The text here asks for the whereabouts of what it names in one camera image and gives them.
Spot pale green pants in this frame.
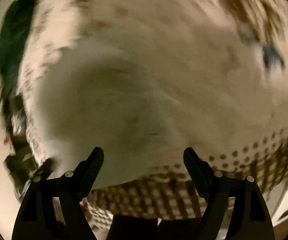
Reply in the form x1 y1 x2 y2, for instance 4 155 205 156
30 23 288 189

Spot floral patterned bed blanket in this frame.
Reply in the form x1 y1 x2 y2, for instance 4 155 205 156
0 0 288 233

